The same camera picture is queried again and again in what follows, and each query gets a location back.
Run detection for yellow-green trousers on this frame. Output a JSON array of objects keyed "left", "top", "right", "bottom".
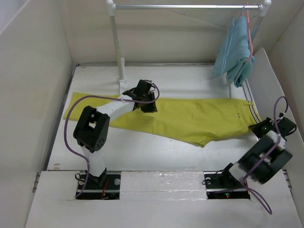
[{"left": 62, "top": 92, "right": 263, "bottom": 148}]

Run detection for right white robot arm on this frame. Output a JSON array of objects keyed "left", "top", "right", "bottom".
[{"left": 210, "top": 115, "right": 297, "bottom": 188}]

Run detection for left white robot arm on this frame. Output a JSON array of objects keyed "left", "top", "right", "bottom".
[{"left": 73, "top": 79, "right": 160, "bottom": 188}]

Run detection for pink clothes hanger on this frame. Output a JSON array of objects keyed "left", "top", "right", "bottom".
[{"left": 246, "top": 10, "right": 253, "bottom": 63}]

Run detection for light blue hanging garment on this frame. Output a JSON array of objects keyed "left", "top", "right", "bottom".
[{"left": 213, "top": 16, "right": 255, "bottom": 87}]

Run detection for white foam block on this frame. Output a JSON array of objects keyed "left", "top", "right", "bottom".
[{"left": 119, "top": 171, "right": 207, "bottom": 201}]

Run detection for white clothes rack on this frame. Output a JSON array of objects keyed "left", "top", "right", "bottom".
[{"left": 106, "top": 0, "right": 272, "bottom": 85}]

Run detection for blue wire clothes hanger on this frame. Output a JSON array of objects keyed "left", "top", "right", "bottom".
[{"left": 218, "top": 17, "right": 236, "bottom": 75}]

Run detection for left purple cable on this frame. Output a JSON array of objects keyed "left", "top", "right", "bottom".
[{"left": 64, "top": 82, "right": 160, "bottom": 198}]

